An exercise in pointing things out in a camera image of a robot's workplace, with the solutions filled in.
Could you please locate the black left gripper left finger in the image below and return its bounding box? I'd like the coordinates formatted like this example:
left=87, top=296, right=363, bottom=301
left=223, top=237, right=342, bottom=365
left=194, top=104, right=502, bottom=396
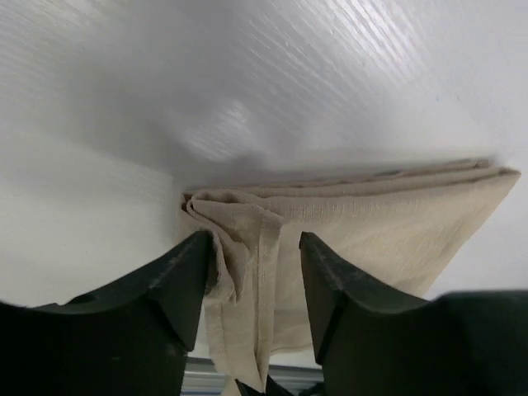
left=1, top=231, right=209, bottom=395

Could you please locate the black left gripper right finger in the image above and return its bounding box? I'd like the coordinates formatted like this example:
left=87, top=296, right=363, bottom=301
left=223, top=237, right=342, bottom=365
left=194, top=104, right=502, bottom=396
left=299, top=233, right=527, bottom=395

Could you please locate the beige cloth napkin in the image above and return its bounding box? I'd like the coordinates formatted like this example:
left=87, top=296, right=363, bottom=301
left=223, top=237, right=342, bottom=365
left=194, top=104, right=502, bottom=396
left=179, top=161, right=521, bottom=395

